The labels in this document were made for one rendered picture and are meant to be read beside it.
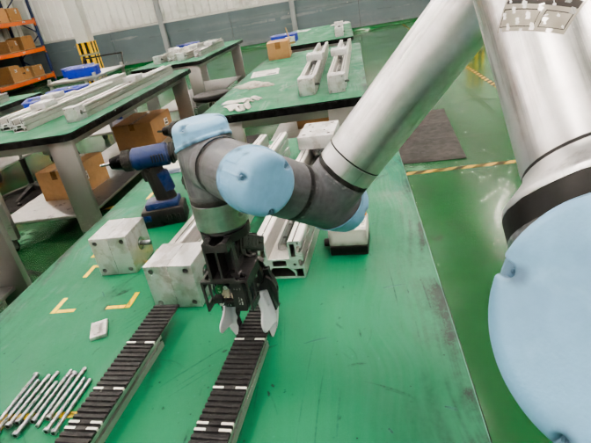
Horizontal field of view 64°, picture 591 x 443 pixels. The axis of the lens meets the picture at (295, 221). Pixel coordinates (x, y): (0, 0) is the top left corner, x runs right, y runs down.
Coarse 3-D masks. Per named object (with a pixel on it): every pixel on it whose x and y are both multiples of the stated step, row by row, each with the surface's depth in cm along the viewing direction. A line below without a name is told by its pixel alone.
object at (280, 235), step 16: (304, 160) 134; (272, 224) 99; (288, 224) 104; (304, 224) 96; (272, 240) 97; (288, 240) 91; (304, 240) 95; (272, 256) 95; (288, 256) 94; (304, 256) 93; (272, 272) 97; (288, 272) 96; (304, 272) 93
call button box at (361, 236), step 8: (360, 224) 98; (368, 224) 103; (328, 232) 97; (336, 232) 97; (344, 232) 97; (352, 232) 96; (360, 232) 96; (368, 232) 102; (328, 240) 102; (336, 240) 98; (344, 240) 98; (352, 240) 97; (360, 240) 97; (368, 240) 101; (336, 248) 99; (344, 248) 98; (352, 248) 98; (360, 248) 98; (368, 248) 99
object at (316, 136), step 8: (336, 120) 151; (304, 128) 149; (312, 128) 147; (320, 128) 146; (328, 128) 144; (336, 128) 146; (304, 136) 140; (312, 136) 140; (320, 136) 139; (328, 136) 139; (304, 144) 141; (312, 144) 141; (320, 144) 140; (312, 152) 143; (320, 152) 143
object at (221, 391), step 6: (216, 390) 66; (222, 390) 65; (228, 390) 65; (234, 390) 65; (240, 390) 65; (246, 390) 65; (222, 396) 64; (228, 396) 64; (234, 396) 64; (240, 396) 64
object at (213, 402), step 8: (208, 400) 64; (216, 400) 64; (224, 400) 63; (232, 400) 63; (240, 400) 63; (208, 408) 63; (216, 408) 63; (224, 408) 62; (232, 408) 62; (240, 408) 62
